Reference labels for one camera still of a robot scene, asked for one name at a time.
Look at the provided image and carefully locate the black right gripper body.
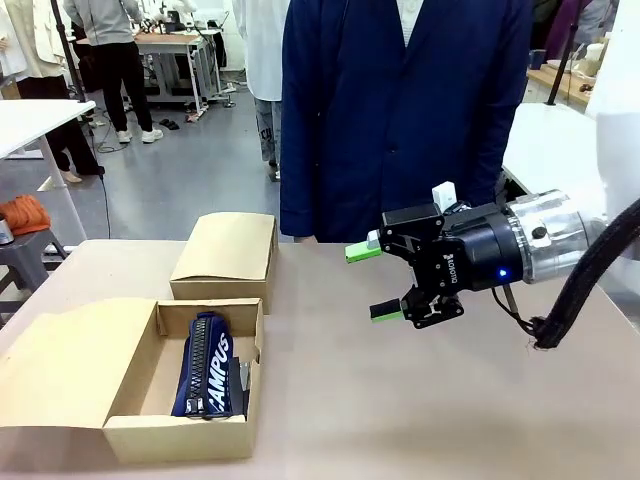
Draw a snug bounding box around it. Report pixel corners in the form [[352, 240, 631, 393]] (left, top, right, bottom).
[[408, 201, 524, 297]]

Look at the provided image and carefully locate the black stand pole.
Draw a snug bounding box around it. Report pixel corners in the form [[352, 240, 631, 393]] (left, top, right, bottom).
[[546, 41, 585, 107]]

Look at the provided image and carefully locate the large cardboard box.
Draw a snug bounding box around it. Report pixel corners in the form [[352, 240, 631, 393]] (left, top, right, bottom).
[[0, 296, 265, 464]]

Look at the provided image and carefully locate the navy zipper pencil case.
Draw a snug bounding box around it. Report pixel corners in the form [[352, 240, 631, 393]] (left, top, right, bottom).
[[170, 311, 236, 422]]

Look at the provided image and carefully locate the black tripod pole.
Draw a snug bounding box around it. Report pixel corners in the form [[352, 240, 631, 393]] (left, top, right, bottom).
[[49, 0, 112, 241]]

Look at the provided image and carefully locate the thin black cable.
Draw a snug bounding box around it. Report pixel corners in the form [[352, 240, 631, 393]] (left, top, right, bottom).
[[491, 285, 537, 335]]

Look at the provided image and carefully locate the orange cloth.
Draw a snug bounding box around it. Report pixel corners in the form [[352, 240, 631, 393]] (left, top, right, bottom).
[[0, 194, 53, 237]]

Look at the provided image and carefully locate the white side table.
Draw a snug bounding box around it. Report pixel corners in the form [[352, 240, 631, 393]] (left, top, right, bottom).
[[0, 98, 97, 241]]

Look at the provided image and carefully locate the person in cream jacket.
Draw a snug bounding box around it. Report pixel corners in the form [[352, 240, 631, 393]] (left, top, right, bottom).
[[0, 0, 107, 184]]

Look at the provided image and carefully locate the background workbench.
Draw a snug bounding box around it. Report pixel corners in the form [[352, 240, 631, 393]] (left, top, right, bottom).
[[76, 27, 225, 123]]

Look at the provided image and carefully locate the small cardboard box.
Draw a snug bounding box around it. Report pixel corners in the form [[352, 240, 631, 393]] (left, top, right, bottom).
[[169, 211, 279, 316]]

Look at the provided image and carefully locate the black stapler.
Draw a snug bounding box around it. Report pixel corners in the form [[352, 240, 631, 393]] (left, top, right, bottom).
[[227, 355, 252, 422]]

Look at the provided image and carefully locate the person in purple top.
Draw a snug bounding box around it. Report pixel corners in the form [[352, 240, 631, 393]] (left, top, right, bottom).
[[543, 0, 621, 62]]

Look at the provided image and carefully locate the person in navy coat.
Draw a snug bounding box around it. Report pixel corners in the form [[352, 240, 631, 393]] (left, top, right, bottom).
[[278, 0, 535, 245]]

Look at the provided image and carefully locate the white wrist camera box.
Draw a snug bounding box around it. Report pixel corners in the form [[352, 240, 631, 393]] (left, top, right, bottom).
[[431, 181, 459, 208]]

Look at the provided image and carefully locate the white table behind arm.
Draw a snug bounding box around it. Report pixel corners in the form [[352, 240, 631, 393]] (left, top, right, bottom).
[[501, 101, 602, 202]]

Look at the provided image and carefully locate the gray stool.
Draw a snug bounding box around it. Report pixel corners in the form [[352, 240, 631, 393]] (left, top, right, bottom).
[[0, 228, 69, 321]]

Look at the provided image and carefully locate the black braided cable sleeve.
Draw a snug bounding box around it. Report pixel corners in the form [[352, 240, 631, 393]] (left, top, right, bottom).
[[528, 196, 640, 351]]

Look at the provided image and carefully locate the person in white coat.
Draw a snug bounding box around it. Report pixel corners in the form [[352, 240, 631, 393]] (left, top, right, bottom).
[[231, 0, 292, 182]]

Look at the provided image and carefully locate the person in gray hoodie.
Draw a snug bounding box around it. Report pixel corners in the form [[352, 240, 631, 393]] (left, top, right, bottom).
[[63, 0, 165, 145]]

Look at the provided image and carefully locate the wooden background table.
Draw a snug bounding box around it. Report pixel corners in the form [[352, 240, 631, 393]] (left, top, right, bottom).
[[526, 62, 599, 107]]

